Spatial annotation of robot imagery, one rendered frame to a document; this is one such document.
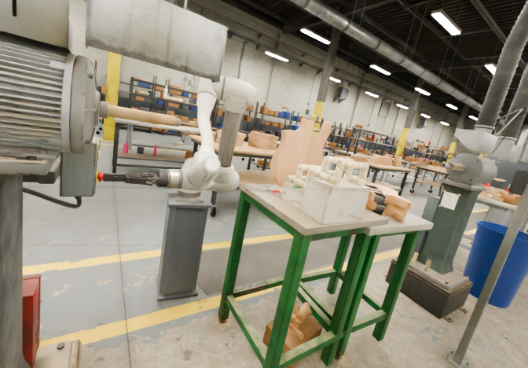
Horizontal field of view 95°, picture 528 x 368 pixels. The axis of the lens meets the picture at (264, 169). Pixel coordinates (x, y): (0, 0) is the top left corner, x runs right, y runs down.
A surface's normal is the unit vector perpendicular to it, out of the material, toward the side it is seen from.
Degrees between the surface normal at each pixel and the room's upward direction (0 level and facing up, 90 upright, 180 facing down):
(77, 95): 76
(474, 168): 89
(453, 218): 90
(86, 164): 90
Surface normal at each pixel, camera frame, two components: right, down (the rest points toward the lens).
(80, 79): 0.55, -0.27
